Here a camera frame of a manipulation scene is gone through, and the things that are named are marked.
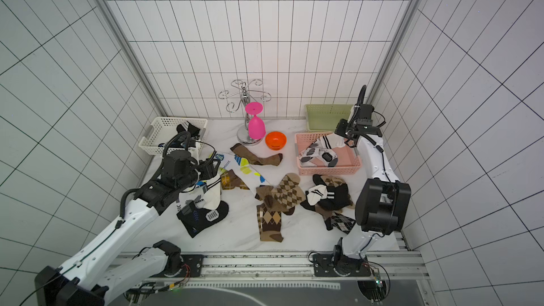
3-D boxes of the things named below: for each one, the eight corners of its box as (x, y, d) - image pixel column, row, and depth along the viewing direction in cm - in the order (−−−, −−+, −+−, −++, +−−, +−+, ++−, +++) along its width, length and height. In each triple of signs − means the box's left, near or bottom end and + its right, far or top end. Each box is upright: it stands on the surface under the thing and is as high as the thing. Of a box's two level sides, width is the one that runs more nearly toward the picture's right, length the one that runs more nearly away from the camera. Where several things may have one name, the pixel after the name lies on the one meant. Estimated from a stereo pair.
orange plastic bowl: (265, 150, 106) (265, 144, 103) (265, 137, 112) (265, 131, 108) (286, 150, 106) (286, 144, 103) (285, 137, 112) (286, 131, 108)
